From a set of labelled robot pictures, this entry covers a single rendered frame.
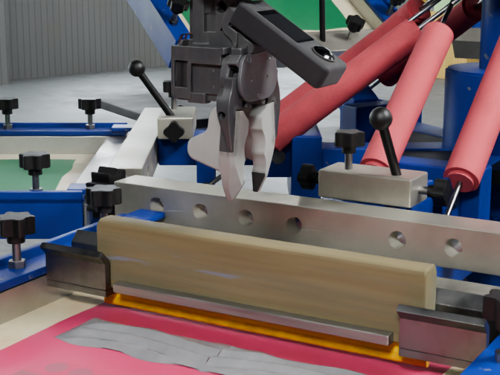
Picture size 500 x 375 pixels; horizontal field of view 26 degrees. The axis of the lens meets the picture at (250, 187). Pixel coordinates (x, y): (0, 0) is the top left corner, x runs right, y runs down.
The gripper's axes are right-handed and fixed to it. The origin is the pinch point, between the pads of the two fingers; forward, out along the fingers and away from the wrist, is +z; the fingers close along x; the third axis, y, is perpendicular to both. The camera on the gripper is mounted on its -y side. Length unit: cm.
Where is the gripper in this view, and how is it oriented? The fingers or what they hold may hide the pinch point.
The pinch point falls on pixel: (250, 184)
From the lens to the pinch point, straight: 108.8
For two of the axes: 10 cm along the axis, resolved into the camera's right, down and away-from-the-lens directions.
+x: -5.0, 1.9, -8.4
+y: -8.6, -1.2, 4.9
